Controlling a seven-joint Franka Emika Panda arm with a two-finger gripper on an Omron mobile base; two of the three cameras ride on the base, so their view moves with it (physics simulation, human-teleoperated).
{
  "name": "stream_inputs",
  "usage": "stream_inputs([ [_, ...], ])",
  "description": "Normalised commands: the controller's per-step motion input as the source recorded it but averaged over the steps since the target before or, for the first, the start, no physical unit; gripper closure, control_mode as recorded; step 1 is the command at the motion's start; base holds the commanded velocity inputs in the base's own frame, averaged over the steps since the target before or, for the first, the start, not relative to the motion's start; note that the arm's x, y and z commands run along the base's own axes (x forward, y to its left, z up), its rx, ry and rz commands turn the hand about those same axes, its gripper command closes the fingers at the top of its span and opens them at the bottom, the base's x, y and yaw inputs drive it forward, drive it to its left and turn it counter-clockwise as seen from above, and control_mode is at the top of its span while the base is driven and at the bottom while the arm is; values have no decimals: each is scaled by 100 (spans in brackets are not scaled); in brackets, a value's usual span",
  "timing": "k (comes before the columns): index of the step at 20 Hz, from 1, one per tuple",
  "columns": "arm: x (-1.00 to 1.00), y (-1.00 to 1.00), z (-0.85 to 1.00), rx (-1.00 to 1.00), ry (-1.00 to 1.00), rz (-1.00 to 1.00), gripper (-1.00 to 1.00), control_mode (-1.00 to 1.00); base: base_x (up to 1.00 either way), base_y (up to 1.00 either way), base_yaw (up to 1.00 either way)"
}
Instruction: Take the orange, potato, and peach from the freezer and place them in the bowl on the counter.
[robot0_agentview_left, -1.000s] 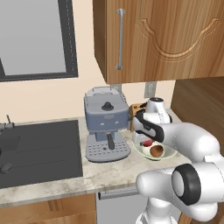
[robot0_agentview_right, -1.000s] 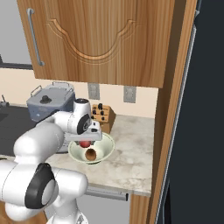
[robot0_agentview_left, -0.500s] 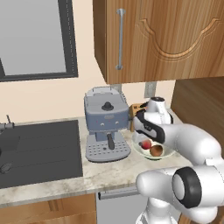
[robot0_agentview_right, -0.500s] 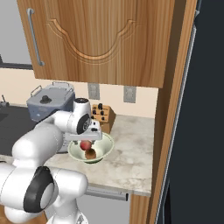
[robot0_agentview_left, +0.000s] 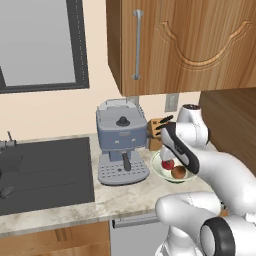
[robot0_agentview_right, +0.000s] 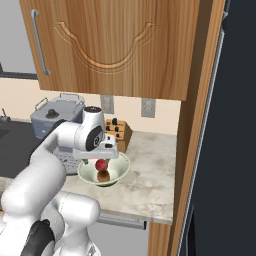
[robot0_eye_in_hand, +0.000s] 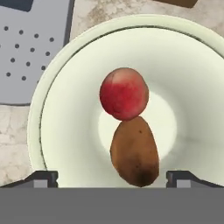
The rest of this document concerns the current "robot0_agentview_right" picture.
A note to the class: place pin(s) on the brown round potato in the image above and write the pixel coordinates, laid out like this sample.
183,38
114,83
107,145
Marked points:
103,176

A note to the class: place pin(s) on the black hob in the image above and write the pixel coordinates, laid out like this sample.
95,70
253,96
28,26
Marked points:
16,146

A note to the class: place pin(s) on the wooden knife block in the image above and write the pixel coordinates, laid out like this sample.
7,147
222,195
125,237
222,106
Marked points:
122,131

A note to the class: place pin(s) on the wooden cupboard door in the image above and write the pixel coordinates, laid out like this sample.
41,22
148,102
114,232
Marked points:
110,43

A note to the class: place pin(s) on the small dark grey object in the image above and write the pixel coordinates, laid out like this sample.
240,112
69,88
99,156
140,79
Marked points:
4,116

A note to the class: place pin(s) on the grey range hood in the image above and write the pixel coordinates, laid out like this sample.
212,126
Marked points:
15,36

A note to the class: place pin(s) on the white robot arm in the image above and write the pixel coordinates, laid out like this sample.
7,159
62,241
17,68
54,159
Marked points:
36,180

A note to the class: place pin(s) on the grey wall outlet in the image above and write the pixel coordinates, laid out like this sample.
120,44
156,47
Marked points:
148,107
107,104

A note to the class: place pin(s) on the grey countertop appliance with knob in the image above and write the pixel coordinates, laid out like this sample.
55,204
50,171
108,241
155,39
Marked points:
65,110

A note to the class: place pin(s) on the dark fridge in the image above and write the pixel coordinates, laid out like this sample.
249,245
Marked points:
230,140

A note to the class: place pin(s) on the red round fruit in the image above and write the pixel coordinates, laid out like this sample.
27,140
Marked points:
101,165

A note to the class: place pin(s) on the wooden fridge side panel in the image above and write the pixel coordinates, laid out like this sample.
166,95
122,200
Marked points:
191,110

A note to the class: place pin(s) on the pale green bowl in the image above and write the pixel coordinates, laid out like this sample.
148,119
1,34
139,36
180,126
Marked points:
120,170

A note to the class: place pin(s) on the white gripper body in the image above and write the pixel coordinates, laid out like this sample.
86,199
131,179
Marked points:
96,154

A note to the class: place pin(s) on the light grey drawer front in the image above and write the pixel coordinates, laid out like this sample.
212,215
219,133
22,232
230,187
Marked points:
120,241

